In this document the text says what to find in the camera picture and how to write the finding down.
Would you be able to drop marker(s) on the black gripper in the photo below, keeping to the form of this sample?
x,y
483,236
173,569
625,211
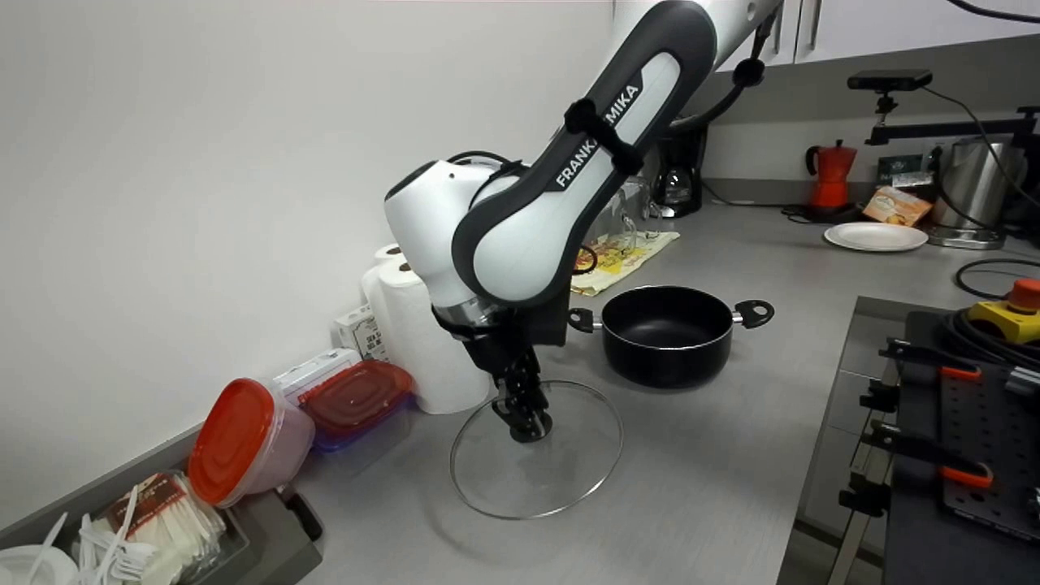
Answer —
x,y
502,352

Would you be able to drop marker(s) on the glass lid with black knob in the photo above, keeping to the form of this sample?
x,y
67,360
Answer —
x,y
540,476

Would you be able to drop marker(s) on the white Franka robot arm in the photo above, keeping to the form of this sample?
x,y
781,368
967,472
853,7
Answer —
x,y
565,175

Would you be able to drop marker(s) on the flat container with red lid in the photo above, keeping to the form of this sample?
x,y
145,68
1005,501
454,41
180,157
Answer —
x,y
357,400

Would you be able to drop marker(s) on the round container with red lid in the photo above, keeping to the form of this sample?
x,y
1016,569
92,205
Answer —
x,y
233,443

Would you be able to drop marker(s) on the red moka pot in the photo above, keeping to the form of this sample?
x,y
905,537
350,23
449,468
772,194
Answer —
x,y
831,175

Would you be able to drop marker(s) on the white paper towel roll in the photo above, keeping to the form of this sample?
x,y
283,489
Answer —
x,y
417,345
388,255

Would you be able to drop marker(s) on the white flat box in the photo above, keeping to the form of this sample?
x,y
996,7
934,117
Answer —
x,y
311,372

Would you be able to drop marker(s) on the grey tray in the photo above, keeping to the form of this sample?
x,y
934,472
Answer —
x,y
279,542

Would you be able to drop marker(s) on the black coffee machine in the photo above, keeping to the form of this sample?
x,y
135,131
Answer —
x,y
682,175

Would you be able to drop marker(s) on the packet of white plastic cutlery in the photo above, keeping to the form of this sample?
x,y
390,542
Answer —
x,y
164,532

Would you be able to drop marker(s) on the white plate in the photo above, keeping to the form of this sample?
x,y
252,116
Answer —
x,y
877,236

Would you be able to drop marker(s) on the orange snack packet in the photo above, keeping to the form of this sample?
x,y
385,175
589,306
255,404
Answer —
x,y
899,205

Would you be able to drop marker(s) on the small green box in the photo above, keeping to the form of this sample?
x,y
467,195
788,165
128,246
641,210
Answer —
x,y
902,169

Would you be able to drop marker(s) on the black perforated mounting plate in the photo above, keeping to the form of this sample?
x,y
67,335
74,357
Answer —
x,y
1001,433

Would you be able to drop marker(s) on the yellow emergency stop box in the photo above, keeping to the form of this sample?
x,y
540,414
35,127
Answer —
x,y
1012,314

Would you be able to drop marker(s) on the steel electric kettle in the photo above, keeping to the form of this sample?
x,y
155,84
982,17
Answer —
x,y
975,182

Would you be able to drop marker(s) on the white bowl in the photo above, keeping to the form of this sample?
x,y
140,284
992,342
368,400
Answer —
x,y
28,568

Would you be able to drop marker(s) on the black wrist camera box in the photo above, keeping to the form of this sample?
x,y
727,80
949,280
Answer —
x,y
554,323

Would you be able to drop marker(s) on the white wall power outlet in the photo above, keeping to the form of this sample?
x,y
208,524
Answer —
x,y
358,329

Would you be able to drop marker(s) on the black camera on mount arm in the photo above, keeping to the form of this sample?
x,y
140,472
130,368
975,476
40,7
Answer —
x,y
889,80

